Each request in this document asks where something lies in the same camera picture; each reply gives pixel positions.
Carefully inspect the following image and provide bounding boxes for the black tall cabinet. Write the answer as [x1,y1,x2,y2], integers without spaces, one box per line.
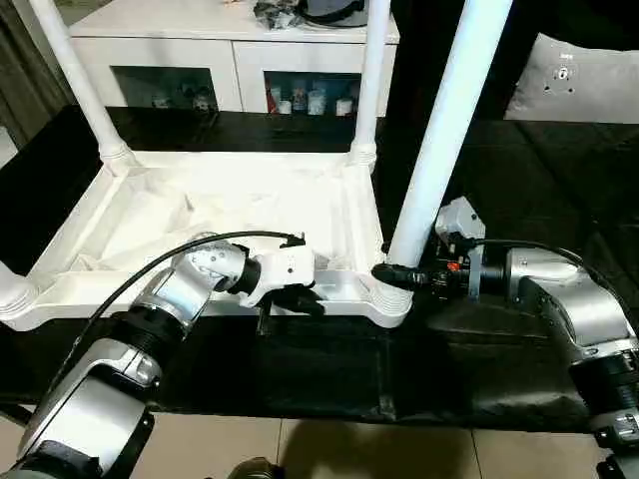
[384,0,639,121]

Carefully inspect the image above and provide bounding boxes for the light grey cushion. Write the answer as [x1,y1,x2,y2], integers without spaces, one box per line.
[503,32,639,127]

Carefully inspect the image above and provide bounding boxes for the black robot foot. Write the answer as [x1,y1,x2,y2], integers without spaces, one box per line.
[226,457,287,479]

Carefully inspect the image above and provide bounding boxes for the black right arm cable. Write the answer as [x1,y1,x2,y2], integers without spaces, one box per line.
[449,237,625,305]

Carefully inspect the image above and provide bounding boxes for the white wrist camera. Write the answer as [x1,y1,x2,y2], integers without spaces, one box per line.
[434,197,488,252]
[240,238,320,308]

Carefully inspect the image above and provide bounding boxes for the grey carry case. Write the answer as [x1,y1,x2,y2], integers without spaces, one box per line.
[253,0,372,31]

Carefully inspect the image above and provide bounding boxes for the black table mat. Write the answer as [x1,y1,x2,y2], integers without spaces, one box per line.
[0,105,639,435]

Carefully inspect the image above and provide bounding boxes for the white glass-door cabinet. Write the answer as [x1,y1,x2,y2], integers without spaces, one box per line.
[68,0,402,117]

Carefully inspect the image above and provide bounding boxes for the grey curtain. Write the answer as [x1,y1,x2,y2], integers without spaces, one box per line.
[0,0,79,151]

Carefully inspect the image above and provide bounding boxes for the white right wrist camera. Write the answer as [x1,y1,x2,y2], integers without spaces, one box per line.
[434,197,488,252]

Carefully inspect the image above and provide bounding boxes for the white plastic table top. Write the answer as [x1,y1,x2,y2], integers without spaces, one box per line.
[0,148,416,333]

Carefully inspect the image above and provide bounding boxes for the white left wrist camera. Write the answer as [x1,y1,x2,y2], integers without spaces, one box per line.
[240,238,320,308]

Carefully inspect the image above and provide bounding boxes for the white plastic table leg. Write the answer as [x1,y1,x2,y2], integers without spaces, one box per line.
[28,0,141,176]
[384,0,516,272]
[347,0,393,173]
[0,261,37,312]

